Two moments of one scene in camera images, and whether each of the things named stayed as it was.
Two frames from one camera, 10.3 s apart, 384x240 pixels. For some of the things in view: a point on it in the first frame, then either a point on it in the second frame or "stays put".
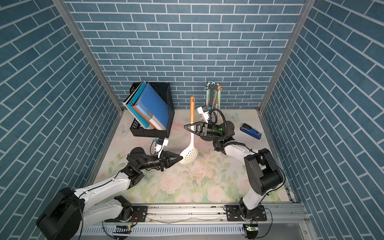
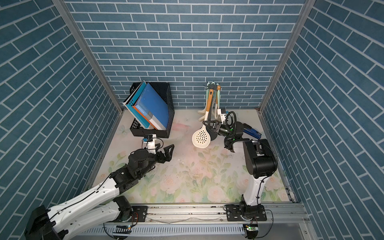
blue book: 154,106 stays put
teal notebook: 132,99 stays put
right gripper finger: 193,125 -> 211,122
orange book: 144,117 stays put
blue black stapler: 248,130 stays put
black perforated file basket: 165,90 stays put
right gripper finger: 194,128 -> 211,129
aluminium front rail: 284,222 stays put
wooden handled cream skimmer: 190,156 -> 201,139
